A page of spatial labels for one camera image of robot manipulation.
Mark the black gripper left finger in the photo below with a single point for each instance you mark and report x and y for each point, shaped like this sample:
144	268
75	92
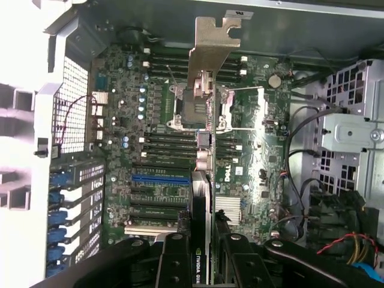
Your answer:
174	264

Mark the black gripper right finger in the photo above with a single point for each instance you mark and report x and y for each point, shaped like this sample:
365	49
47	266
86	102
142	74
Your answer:
246	264

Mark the white expansion slot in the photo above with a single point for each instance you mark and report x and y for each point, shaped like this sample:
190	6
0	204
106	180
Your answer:
144	230

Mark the silver chipset heatsink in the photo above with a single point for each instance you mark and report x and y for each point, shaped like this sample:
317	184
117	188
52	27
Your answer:
228	210

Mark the green motherboard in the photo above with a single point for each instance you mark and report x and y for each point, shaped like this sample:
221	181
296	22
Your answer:
255	180

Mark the blue expansion slot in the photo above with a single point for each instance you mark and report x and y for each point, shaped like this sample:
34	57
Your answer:
159	178

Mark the blue slot retention clip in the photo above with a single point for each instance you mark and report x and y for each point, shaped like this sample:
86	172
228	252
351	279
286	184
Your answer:
58	217
60	180
57	236
56	199

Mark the thin metal locking lever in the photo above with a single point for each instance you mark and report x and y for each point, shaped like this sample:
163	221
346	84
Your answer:
255	129

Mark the CPU socket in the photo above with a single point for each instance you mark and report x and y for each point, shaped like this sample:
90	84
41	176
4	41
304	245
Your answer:
180	105

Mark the metal socket cover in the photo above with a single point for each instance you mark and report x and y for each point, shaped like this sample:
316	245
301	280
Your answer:
228	102

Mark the metal disk bay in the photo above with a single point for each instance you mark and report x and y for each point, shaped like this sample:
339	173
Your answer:
348	132

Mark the small silver heatsink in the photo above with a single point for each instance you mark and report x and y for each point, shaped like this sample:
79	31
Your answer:
100	98

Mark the silver coin battery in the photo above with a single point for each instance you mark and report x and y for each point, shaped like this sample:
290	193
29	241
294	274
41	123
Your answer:
274	81

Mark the open black PC case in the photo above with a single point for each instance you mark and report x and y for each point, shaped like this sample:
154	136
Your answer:
270	30

